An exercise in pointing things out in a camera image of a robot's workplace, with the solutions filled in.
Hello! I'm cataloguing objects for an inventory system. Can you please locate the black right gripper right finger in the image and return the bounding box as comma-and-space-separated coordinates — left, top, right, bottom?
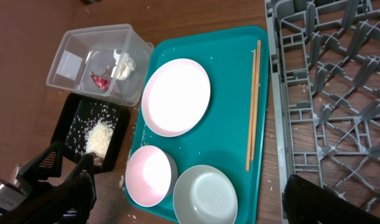
284, 174, 380, 224

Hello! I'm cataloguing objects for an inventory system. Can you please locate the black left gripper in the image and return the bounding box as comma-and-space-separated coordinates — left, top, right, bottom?
0, 141, 65, 215

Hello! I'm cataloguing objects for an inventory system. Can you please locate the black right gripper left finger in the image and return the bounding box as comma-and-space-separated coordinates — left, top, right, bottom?
0, 154, 96, 224

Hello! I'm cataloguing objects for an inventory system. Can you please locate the brown food scrap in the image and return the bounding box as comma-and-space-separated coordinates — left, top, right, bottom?
86, 152, 104, 166

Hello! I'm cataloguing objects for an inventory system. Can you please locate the pile of white rice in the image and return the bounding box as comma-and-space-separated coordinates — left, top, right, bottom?
65, 101, 118, 159

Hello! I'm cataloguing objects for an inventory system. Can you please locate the wooden chopstick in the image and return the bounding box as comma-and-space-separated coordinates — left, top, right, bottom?
246, 49, 256, 172
251, 40, 261, 161

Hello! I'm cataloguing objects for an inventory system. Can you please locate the pink bowl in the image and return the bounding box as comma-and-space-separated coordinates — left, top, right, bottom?
124, 146, 178, 207

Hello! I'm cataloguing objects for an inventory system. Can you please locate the grey bowl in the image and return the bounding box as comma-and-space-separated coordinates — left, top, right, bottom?
173, 165, 238, 224

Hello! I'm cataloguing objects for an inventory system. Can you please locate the red snack wrapper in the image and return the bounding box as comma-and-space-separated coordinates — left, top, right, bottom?
90, 72, 111, 91

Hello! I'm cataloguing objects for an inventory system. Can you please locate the white napkin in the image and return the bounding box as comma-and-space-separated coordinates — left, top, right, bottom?
111, 49, 136, 80

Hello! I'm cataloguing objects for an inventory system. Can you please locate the pink round plate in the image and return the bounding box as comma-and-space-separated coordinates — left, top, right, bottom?
141, 58, 211, 137

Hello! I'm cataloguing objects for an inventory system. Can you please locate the black waste tray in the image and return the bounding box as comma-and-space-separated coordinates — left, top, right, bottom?
50, 93, 130, 174

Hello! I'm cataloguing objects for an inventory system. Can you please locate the grey dishwasher rack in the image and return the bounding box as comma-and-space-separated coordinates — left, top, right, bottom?
265, 0, 380, 218

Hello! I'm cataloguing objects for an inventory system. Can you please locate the clear plastic bin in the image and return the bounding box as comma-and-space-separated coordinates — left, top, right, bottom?
46, 24, 154, 106

